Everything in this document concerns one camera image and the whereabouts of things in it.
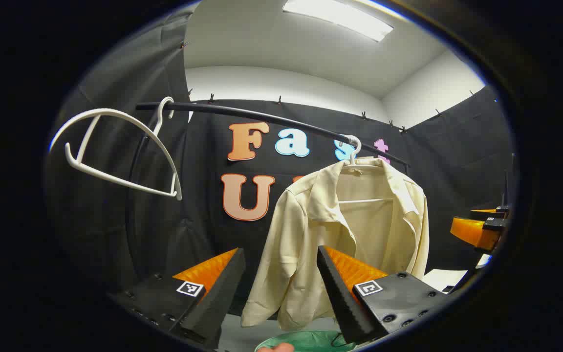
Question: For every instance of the row of black cloth clips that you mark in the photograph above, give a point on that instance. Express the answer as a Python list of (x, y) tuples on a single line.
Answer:
[(279, 100)]

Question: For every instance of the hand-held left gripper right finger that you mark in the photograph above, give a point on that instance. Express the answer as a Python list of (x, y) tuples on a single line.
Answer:
[(342, 308)]

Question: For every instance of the thin white clothes hanger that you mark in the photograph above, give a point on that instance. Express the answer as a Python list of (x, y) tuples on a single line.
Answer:
[(364, 200)]

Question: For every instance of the black backdrop cloth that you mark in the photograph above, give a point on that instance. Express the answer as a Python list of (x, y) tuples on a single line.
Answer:
[(203, 195)]

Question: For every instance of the black clothes rail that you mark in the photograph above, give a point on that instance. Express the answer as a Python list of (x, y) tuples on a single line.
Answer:
[(262, 116)]

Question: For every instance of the ceiling light panel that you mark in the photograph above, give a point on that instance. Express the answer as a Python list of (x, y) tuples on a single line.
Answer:
[(340, 17)]

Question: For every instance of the wide white clothes hanger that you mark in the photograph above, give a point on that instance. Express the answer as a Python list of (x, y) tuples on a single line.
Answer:
[(110, 112)]

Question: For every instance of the white cabinet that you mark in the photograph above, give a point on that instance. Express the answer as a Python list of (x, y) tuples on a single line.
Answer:
[(443, 279)]

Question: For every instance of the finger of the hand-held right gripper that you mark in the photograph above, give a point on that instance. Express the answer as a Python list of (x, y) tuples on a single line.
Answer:
[(472, 232), (494, 213)]

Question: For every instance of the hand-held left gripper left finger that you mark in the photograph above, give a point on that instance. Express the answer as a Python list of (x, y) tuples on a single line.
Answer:
[(218, 303)]

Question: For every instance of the cream button shirt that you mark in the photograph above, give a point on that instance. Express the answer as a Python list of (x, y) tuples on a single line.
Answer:
[(286, 244)]

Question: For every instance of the green laundry hamper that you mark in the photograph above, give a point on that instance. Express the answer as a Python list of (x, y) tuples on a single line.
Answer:
[(311, 342)]

